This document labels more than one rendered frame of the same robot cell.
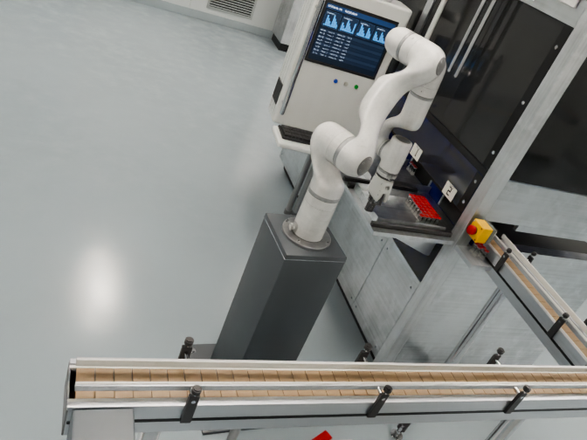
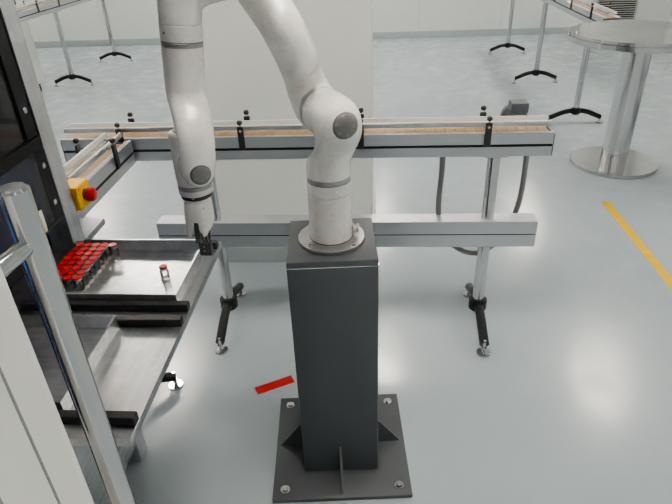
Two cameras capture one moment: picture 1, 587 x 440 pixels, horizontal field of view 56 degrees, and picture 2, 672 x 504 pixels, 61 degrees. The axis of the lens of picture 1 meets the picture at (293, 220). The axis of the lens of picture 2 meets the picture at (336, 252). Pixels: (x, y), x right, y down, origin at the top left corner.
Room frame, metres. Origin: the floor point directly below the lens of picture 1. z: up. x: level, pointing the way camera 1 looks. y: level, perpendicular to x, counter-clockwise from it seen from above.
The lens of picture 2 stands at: (2.94, 0.70, 1.65)
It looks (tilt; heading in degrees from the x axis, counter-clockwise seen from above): 31 degrees down; 212
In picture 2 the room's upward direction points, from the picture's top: 2 degrees counter-clockwise
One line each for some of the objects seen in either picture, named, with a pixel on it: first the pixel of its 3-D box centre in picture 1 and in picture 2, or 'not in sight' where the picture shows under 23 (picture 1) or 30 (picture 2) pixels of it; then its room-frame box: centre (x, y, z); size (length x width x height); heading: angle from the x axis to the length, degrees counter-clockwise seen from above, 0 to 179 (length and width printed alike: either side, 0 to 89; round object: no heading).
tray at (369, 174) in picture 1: (390, 170); (12, 360); (2.54, -0.34, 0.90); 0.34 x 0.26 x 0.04; 118
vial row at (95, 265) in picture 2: (416, 209); (93, 267); (2.23, -0.48, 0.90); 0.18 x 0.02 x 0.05; 27
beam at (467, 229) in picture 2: not in sight; (343, 230); (1.11, -0.41, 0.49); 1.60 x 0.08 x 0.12; 118
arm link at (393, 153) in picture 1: (395, 153); (190, 156); (2.04, -0.26, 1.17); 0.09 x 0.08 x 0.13; 55
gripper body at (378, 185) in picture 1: (380, 184); (199, 210); (2.04, -0.27, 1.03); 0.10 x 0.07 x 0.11; 28
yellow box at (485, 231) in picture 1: (480, 230); (73, 194); (2.07, -0.72, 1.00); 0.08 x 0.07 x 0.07; 118
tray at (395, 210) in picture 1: (398, 208); (127, 270); (2.19, -0.40, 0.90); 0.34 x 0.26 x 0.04; 117
